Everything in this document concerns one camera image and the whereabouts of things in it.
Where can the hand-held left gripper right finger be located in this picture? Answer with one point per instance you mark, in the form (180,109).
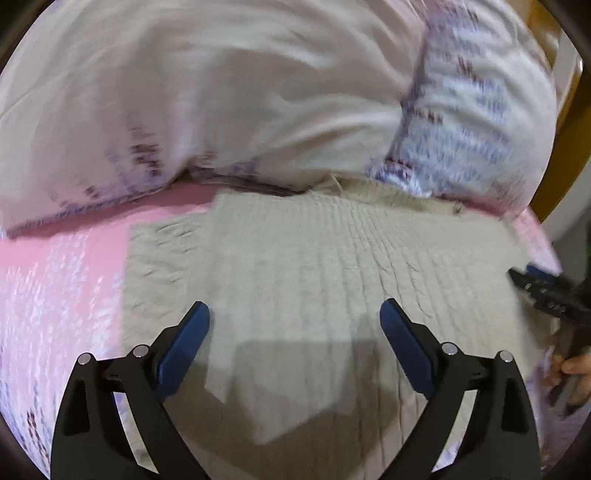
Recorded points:
(406,350)

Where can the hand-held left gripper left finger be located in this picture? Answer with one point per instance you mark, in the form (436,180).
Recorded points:
(184,350)

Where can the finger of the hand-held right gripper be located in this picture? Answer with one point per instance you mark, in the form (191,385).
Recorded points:
(531,288)
(540,273)

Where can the person's right hand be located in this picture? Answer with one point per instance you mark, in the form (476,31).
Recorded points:
(577,365)

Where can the pink floral bed sheet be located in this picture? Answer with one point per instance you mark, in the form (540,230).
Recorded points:
(60,286)

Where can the tree print floral pillow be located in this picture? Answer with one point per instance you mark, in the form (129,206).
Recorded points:
(461,129)

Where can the pink floral pillow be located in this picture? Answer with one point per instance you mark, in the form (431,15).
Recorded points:
(184,92)

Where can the yellow wooden frame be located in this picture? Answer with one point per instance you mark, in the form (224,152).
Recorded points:
(568,83)

